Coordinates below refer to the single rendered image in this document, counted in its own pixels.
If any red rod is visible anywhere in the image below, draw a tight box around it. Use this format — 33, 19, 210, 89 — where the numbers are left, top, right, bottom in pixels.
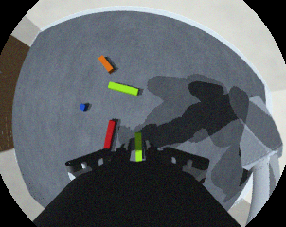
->
104, 120, 116, 149

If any orange rod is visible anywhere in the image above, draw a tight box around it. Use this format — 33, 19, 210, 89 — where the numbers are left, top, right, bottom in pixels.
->
98, 56, 115, 74

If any lime green rod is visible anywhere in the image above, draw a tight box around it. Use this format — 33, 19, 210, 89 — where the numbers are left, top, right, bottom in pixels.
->
135, 132, 142, 161
108, 82, 138, 96

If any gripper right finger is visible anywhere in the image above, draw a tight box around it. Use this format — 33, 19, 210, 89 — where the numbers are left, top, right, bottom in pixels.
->
144, 140, 209, 184

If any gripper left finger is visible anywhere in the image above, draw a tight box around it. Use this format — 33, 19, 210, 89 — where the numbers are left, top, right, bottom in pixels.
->
65, 141, 131, 181

